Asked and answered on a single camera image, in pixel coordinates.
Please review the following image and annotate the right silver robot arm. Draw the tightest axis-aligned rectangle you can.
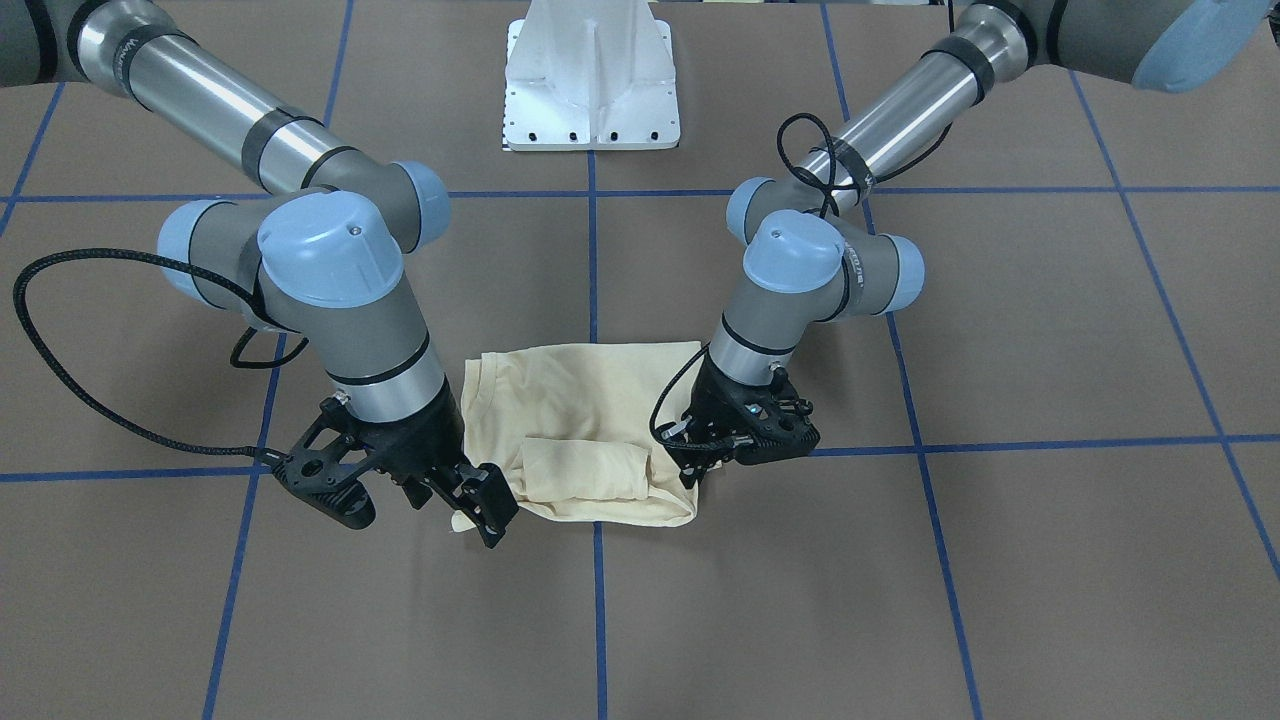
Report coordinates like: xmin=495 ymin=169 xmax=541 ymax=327
xmin=3 ymin=1 xmax=518 ymax=547

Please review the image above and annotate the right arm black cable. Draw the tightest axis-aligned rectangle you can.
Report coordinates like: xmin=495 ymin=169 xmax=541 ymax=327
xmin=12 ymin=250 xmax=311 ymax=462

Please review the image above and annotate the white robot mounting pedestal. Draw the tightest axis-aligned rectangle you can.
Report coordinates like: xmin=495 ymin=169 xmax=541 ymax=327
xmin=502 ymin=1 xmax=681 ymax=152

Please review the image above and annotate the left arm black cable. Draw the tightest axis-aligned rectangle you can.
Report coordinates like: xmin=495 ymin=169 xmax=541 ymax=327
xmin=650 ymin=111 xmax=956 ymax=441

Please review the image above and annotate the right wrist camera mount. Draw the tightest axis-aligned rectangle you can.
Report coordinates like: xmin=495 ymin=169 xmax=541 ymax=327
xmin=255 ymin=397 xmax=376 ymax=530

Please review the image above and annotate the cream long-sleeve printed shirt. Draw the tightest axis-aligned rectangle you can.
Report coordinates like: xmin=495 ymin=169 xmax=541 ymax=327
xmin=460 ymin=341 xmax=699 ymax=528

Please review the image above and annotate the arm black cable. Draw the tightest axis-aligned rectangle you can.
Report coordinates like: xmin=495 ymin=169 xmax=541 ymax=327
xmin=12 ymin=250 xmax=311 ymax=462
xmin=650 ymin=111 xmax=956 ymax=441

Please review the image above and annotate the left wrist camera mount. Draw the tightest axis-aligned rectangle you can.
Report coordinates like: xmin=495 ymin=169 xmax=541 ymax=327
xmin=735 ymin=368 xmax=820 ymax=466

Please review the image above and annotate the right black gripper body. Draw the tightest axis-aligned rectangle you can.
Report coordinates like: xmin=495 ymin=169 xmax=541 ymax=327
xmin=361 ymin=386 xmax=518 ymax=530

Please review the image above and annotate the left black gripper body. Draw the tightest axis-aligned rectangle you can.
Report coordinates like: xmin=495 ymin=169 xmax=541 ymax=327
xmin=655 ymin=355 xmax=820 ymax=471

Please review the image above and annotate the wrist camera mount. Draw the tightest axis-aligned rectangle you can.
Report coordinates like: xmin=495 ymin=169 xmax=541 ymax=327
xmin=735 ymin=368 xmax=820 ymax=466
xmin=255 ymin=397 xmax=376 ymax=530

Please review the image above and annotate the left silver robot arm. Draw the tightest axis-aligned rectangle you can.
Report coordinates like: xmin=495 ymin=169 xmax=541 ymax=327
xmin=650 ymin=1 xmax=1274 ymax=489

